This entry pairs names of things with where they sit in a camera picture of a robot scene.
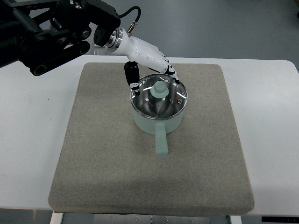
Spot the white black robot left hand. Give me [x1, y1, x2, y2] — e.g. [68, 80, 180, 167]
[106, 28, 180, 96]

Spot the glass lid with green knob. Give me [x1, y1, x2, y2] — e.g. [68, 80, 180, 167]
[130, 74, 188, 120]

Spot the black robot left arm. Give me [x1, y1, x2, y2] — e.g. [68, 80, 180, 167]
[0, 0, 121, 76]

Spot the metal floor plate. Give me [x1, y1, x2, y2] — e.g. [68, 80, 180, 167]
[93, 45, 108, 56]

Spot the mint green saucepan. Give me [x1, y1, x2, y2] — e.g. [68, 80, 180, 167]
[132, 108, 185, 157]

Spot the beige square mat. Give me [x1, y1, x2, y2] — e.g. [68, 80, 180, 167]
[48, 63, 254, 217]

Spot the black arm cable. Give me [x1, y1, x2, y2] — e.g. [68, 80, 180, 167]
[118, 6, 142, 36]

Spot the metal table frame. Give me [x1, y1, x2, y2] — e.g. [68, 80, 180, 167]
[50, 212, 242, 224]

